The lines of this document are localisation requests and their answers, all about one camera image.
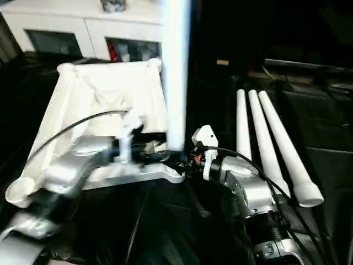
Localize white glass-door cabinet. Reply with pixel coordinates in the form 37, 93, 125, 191
0, 0, 167, 63

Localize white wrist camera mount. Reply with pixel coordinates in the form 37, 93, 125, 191
117, 112, 147, 164
191, 124, 220, 181

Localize grey curtain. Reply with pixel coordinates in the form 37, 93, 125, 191
0, 12, 23, 66

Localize black and white bundle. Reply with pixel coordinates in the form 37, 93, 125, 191
100, 0, 128, 13

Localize black mat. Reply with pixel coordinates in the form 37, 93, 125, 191
0, 51, 353, 265

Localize black flat screen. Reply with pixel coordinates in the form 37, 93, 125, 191
263, 58, 353, 80

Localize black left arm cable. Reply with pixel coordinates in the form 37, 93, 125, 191
26, 109, 131, 164

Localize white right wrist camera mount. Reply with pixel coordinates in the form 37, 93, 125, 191
191, 124, 220, 181

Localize white plastic table top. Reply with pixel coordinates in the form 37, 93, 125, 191
5, 58, 187, 208

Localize white plastic table leg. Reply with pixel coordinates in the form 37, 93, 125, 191
162, 0, 191, 152
258, 91, 324, 208
236, 89, 253, 161
248, 89, 291, 198

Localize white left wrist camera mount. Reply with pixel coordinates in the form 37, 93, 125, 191
117, 112, 147, 164

